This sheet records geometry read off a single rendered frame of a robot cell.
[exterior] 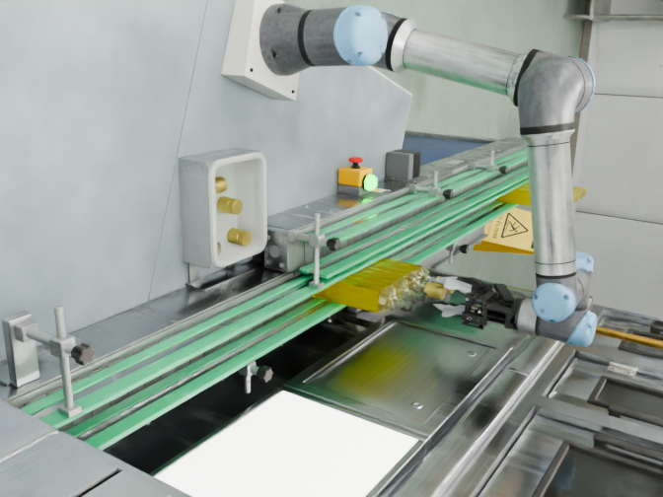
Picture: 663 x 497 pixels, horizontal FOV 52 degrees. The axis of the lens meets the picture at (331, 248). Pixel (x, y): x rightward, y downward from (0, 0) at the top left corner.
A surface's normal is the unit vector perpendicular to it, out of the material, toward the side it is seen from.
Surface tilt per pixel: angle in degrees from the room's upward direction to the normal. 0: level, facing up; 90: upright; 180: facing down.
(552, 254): 82
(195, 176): 90
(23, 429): 90
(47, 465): 90
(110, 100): 0
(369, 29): 6
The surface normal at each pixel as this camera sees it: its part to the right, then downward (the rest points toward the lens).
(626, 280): -0.55, 0.25
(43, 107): 0.84, 0.18
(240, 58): -0.51, -0.08
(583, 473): 0.02, -0.95
